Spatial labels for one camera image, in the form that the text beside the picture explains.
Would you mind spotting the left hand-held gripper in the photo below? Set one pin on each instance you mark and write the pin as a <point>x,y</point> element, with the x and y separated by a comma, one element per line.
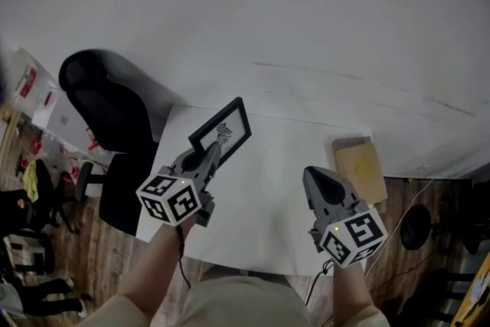
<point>168,199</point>

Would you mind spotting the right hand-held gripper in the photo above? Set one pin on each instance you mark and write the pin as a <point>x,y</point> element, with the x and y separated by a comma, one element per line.
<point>356,237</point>

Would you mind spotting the black picture frame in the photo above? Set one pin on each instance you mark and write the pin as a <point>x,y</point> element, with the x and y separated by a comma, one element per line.
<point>233,126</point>

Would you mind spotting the person's left forearm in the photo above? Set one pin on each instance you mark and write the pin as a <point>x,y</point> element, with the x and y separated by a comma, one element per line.
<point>153,264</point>

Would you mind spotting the person's right forearm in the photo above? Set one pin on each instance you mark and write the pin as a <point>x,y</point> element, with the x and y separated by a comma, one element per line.
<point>350,287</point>

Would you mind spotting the white desk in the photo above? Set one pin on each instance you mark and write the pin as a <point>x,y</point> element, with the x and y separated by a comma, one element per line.
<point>260,203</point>

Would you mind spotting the yellowish book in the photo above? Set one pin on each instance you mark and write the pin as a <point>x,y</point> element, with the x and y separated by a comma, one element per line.
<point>361,172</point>

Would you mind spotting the brown book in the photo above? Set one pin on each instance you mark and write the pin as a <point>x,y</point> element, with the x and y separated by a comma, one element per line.
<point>350,141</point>

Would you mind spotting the black standing fan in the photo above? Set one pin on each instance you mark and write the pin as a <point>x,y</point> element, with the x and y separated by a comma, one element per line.
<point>415,227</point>

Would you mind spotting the black mesh office chair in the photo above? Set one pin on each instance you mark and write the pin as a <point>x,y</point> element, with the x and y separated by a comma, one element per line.
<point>107,115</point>

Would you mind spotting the person's beige clothing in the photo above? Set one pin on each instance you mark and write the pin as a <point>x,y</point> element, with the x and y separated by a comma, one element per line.
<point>241,306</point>

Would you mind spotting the white cardboard box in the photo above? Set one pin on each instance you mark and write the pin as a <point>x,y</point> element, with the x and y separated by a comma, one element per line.
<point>61,118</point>

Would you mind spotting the black chair with cloth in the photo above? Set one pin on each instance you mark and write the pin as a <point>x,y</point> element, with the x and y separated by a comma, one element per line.
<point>48,187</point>

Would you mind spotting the yellow-green cloth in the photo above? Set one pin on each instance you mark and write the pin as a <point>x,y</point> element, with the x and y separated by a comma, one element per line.
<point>30,180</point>

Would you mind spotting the white paper scrap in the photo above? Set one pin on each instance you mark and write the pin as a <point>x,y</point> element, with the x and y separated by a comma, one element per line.
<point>480,289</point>

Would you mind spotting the round yellow wooden table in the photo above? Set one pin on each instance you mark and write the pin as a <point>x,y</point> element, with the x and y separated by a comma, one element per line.
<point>472,306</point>

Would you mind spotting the white boxes with red labels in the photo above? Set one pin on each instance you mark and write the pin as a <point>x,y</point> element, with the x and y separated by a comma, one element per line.
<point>28,80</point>

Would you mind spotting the light wooden shelf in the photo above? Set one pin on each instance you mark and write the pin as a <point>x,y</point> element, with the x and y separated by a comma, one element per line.
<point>9,134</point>

